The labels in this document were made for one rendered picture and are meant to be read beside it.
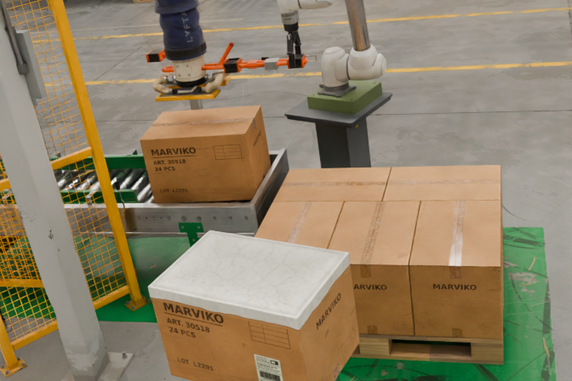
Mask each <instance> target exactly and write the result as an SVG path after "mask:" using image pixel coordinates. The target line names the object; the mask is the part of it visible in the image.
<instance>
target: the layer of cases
mask: <svg viewBox="0 0 572 381"><path fill-rule="evenodd" d="M255 237H256V238H261V239H267V240H273V241H278V242H287V243H294V244H299V245H304V246H309V247H320V248H325V249H330V250H335V251H342V252H347V253H349V256H350V263H351V265H350V267H351V274H352V287H353V294H354V301H355V308H356V315H357V328H358V333H361V334H382V335H403V336H414V335H415V336H423V337H445V338H485V339H502V194H501V165H483V166H438V167H393V168H303V169H290V170H289V172H288V174H287V176H286V178H285V180H284V182H283V184H282V185H281V187H280V189H279V191H278V193H277V195H276V197H275V199H274V201H273V203H272V205H271V206H270V208H269V210H268V212H267V214H266V216H265V218H264V219H263V221H262V223H261V225H260V228H259V229H258V231H257V232H256V234H255Z"/></svg>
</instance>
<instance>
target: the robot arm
mask: <svg viewBox="0 0 572 381"><path fill-rule="evenodd" d="M334 1H335V0H277V5H278V7H279V10H280V14H281V20H282V23H283V27H284V30H285V31H287V32H288V33H289V34H288V35H287V55H289V64H290V67H296V63H295V54H301V49H300V46H301V43H300V37H299V33H298V29H299V25H298V21H299V15H298V9H324V8H327V7H329V6H330V5H332V4H333V2H334ZM345 2H346V12H347V16H348V21H349V26H350V31H351V35H352V44H353V48H352V50H351V52H350V54H346V53H345V50H343V49H342V48H339V47H332V48H327V49H326V50H325V51H324V53H323V56H322V59H321V71H322V78H323V83H320V84H319V87H320V88H322V90H319V91H317V94H322V95H328V96H333V97H336V98H341V97H342V96H343V95H345V94H347V93H349V92H350V91H352V90H353V89H355V88H357V86H356V85H350V84H349V82H348V81H349V80H356V81H364V80H372V79H376V78H378V77H381V76H382V75H383V74H385V72H386V59H385V57H384V56H383V55H382V54H378V53H377V51H376V49H375V47H374V46H373V45H372V44H370V42H369V33H368V27H367V22H366V17H365V11H364V5H363V0H345ZM294 43H295V54H294Z"/></svg>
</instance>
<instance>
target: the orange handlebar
mask: <svg viewBox="0 0 572 381"><path fill-rule="evenodd" d="M264 62H265V61H264V60H249V61H242V62H241V64H239V68H248V69H256V68H257V67H265V65H264ZM204 65H209V66H202V68H201V69H202V71H207V70H222V69H224V67H223V64H222V65H218V63H213V64H204ZM280 65H288V64H287V59H281V60H279V62H277V66H280ZM162 72H174V68H173V66H165V67H164V68H163V69H162Z"/></svg>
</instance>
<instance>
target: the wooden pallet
mask: <svg viewBox="0 0 572 381"><path fill-rule="evenodd" d="M503 259H504V247H503V228H502V339H485V338H445V337H423V336H415V335H414V336H403V335H382V334H361V333H359V334H358V335H359V344H358V346H357V348H356V349H355V350H354V351H353V353H352V355H351V357H359V358H376V359H393V360H410V361H443V362H460V363H477V364H495V365H504V344H503V310H504V288H503ZM393 339H405V340H425V341H445V342H465V343H471V346H460V345H441V344H403V343H393V342H392V340H393Z"/></svg>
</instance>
